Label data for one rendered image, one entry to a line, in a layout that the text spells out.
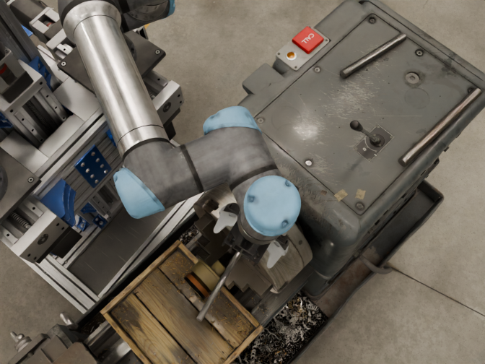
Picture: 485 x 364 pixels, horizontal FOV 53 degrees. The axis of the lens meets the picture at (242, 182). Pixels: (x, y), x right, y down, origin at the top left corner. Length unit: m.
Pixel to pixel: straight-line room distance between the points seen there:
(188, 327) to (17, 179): 0.61
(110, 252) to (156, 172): 1.60
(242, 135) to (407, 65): 0.74
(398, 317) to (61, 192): 1.59
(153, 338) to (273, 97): 0.74
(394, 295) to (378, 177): 1.30
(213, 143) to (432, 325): 1.90
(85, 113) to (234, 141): 0.89
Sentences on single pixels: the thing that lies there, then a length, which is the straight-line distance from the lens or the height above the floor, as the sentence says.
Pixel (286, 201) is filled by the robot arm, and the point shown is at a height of 1.70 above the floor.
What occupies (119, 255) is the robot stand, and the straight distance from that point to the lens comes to 2.24.
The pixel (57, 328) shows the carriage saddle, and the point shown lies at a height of 0.93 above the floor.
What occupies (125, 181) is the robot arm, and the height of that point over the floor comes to 1.70.
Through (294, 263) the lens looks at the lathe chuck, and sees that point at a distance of 1.18.
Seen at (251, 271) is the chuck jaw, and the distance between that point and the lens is 1.22.
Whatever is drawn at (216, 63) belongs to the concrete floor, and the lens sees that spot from 2.85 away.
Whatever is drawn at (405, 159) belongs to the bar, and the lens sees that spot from 1.18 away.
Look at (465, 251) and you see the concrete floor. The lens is 2.57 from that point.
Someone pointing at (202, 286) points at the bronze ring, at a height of 1.11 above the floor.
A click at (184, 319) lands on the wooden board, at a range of 1.44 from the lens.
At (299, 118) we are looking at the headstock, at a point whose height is 1.25.
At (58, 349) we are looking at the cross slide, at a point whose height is 0.96.
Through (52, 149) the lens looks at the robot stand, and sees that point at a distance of 1.49.
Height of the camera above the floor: 2.30
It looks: 68 degrees down
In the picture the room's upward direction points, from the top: 5 degrees counter-clockwise
